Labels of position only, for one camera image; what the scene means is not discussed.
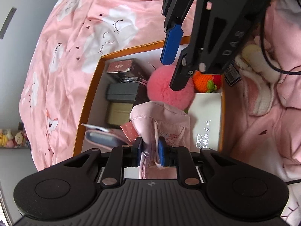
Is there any pink card wallet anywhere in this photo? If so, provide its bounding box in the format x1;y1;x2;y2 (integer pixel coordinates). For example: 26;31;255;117
85;130;129;150

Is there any orange crochet fruit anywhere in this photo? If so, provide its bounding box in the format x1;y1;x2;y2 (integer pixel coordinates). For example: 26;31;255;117
192;71;222;93

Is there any pink fluffy pompom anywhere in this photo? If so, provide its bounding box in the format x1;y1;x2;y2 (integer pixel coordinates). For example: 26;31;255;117
146;65;195;110

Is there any small gold box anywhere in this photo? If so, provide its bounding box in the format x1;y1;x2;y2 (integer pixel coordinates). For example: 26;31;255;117
106;103;133;127

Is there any pink fabric pouch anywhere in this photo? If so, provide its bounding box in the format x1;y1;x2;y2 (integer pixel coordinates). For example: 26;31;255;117
121;101;190;179

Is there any white long glasses case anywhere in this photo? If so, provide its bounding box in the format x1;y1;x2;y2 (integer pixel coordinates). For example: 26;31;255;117
188;93;221;152

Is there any illustrated card box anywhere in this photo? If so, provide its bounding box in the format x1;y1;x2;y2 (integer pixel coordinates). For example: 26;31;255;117
107;59;149;80

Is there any white cream tube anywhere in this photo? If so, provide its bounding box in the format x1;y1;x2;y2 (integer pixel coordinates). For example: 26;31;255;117
82;124;110;133

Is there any round metal tin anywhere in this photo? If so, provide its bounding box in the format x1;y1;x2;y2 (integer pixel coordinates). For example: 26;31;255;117
118;76;148;86

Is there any orange cardboard box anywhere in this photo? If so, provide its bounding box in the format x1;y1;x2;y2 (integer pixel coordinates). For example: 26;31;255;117
73;41;224;155

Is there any white crochet bunny doll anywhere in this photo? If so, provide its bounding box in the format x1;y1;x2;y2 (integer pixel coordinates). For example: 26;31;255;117
226;36;280;116

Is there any pink cloud duvet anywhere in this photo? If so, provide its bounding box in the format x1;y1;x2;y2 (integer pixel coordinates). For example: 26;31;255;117
19;0;300;225

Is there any black cable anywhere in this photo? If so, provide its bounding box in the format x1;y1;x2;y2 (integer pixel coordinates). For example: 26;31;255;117
258;21;301;76

